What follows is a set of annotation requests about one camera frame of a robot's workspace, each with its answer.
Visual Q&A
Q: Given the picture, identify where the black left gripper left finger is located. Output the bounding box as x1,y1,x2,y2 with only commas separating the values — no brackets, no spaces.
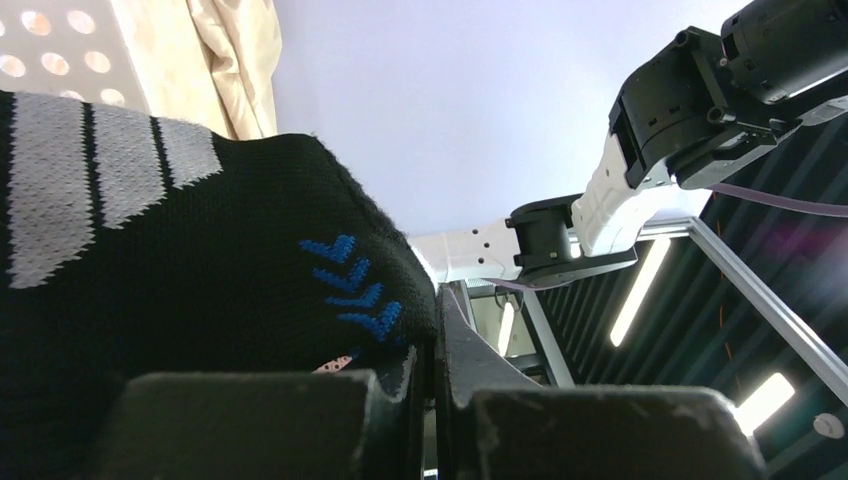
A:
86,348,423,479

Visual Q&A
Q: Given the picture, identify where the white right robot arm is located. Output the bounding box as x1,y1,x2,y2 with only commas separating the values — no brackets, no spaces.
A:
412,1,847,290

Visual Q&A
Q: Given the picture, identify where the white plastic basket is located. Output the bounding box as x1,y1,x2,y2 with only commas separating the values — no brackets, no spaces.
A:
1,1,149,112

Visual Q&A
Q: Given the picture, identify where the beige cloth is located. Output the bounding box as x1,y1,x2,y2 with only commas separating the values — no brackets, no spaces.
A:
110,0,283,139

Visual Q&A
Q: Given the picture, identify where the black blue sock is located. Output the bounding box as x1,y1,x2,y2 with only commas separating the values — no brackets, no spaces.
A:
1,92,437,479

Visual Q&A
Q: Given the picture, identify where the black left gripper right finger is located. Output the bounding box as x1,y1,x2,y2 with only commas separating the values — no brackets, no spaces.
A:
434,287,767,479

